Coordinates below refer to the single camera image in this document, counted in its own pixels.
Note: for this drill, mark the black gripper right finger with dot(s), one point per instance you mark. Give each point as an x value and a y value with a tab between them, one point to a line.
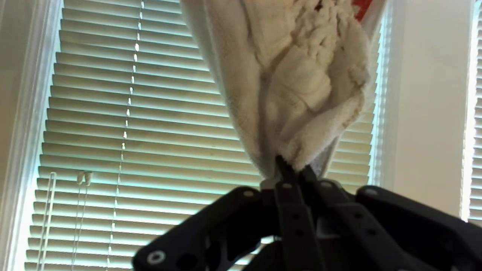
402	231

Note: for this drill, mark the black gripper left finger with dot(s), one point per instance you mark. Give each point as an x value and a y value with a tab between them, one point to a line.
242	227

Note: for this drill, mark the white tea towel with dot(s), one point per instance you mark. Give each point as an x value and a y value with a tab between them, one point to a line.
292	85

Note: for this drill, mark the white window blinds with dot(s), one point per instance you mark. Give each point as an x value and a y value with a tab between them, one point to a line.
137	126

